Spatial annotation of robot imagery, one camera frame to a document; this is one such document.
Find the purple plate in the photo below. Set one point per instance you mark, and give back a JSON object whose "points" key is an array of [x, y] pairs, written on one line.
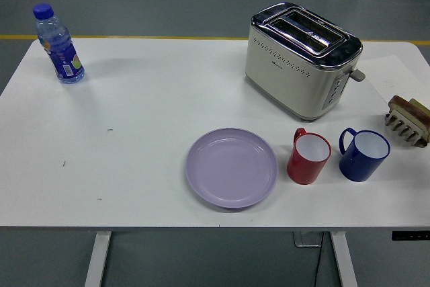
{"points": [[231, 167]]}

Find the cream and chrome toaster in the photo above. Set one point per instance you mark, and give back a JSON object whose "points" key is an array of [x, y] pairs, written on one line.
{"points": [[285, 75]]}

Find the brown bread slice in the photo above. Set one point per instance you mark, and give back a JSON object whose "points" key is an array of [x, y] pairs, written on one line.
{"points": [[401, 103]]}

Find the red mug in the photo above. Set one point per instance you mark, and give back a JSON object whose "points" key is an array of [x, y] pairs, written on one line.
{"points": [[304, 169]]}

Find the blue mug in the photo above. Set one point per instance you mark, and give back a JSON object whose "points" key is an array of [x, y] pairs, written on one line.
{"points": [[357, 167]]}

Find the blue-capped water bottle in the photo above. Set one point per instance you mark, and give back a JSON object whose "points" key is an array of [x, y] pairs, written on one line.
{"points": [[64, 55]]}

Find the white table leg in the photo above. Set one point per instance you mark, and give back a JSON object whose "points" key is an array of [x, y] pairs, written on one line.
{"points": [[344, 260], [97, 260]]}

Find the silver metal toast rack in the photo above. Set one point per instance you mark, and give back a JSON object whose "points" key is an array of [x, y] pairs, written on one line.
{"points": [[403, 129]]}

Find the black table control panel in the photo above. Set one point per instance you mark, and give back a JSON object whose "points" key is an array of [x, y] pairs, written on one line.
{"points": [[410, 236]]}

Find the grey bracket under table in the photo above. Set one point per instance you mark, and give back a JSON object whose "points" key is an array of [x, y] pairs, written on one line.
{"points": [[304, 239]]}

